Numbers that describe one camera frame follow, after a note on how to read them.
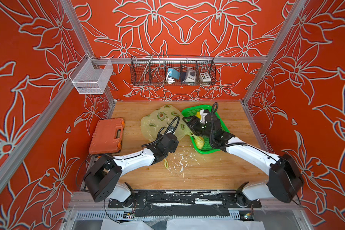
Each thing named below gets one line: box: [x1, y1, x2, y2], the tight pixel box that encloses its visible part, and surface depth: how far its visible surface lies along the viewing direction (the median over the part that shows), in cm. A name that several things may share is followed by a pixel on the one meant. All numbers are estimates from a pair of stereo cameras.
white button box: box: [199, 72, 212, 82], surface depth 97 cm
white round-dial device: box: [181, 68, 197, 83], surface depth 93 cm
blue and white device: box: [165, 68, 181, 85], surface depth 87 cm
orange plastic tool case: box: [88, 117, 125, 155], surface depth 95 cm
